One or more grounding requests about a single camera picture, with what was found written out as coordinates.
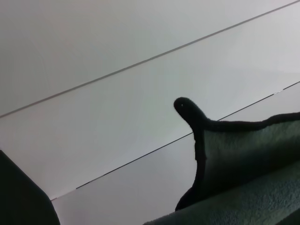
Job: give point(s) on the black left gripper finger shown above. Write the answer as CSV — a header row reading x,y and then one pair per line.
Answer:
x,y
21,197

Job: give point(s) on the grey yellow towel black trim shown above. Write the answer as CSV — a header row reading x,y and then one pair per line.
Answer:
x,y
246,168

